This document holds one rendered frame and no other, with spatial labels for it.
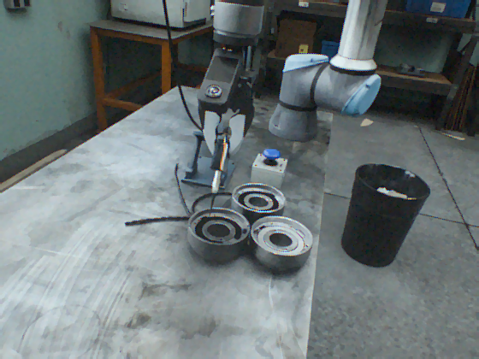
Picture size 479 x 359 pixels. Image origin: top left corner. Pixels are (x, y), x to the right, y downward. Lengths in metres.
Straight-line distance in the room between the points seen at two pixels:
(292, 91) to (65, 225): 0.69
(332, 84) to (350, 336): 1.03
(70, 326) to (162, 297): 0.12
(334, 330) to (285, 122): 0.91
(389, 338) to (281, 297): 1.18
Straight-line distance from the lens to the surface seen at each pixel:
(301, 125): 1.11
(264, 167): 0.84
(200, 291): 0.58
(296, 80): 1.08
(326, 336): 1.64
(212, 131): 0.66
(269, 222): 0.68
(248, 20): 0.60
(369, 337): 1.71
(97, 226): 0.71
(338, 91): 1.03
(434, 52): 4.70
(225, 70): 0.59
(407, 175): 2.06
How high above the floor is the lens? 1.22
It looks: 29 degrees down
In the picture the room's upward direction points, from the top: 7 degrees clockwise
